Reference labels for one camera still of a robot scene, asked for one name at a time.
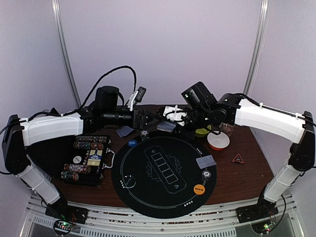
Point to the boxed playing card deck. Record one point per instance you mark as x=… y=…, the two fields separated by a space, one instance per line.
x=93 y=157

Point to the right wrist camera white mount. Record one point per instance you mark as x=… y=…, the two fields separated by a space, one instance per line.
x=173 y=114

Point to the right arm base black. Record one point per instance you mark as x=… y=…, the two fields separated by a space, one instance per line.
x=262 y=209

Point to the white dealer button in case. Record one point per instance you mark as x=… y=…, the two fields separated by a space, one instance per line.
x=77 y=159

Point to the left circuit board with LEDs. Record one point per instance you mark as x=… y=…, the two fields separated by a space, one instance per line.
x=62 y=227

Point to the poker chip row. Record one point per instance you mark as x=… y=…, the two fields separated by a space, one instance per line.
x=77 y=168
x=68 y=175
x=92 y=139
x=89 y=145

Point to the green bowl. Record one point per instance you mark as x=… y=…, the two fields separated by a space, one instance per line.
x=202 y=132

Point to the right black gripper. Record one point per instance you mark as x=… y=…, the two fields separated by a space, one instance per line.
x=190 y=125

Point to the poker chip stack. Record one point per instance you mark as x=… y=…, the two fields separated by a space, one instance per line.
x=144 y=134
x=206 y=175

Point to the black round poker mat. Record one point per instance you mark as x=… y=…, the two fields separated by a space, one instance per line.
x=166 y=172

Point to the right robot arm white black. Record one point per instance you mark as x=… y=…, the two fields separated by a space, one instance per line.
x=238 y=109

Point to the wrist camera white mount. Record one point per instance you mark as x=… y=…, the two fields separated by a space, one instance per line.
x=136 y=97
x=173 y=114

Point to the circuit board with leds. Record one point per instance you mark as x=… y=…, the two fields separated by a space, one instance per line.
x=263 y=228
x=62 y=227

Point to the right aluminium frame post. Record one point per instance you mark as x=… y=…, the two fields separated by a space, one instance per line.
x=258 y=46

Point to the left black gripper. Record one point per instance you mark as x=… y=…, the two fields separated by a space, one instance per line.
x=141 y=124

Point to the right circuit board with LEDs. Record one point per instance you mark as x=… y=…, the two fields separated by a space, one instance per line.
x=263 y=228

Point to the front aluminium rail frame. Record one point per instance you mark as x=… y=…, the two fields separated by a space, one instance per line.
x=108 y=217

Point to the single grey card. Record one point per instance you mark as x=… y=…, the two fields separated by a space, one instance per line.
x=124 y=131

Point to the grey playing card deck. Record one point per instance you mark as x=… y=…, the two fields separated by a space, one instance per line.
x=166 y=126

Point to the black poker chip case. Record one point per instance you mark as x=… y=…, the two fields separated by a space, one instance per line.
x=51 y=156

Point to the blue small blind button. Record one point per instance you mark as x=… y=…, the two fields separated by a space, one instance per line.
x=132 y=143

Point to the white orange bowl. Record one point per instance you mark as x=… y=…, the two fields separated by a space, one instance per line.
x=218 y=142

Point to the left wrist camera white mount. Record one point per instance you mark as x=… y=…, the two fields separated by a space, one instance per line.
x=136 y=97

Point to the red black triangle button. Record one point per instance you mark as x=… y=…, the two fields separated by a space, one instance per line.
x=238 y=159

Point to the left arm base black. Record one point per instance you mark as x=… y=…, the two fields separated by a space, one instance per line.
x=66 y=211

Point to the orange big blind button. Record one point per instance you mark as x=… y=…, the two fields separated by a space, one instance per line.
x=199 y=189

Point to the white decorated mug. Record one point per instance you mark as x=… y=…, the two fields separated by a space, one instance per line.
x=227 y=128

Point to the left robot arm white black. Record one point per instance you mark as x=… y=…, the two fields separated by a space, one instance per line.
x=22 y=133

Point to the clear acrylic dealer puck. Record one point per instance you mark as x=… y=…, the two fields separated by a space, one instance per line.
x=129 y=182

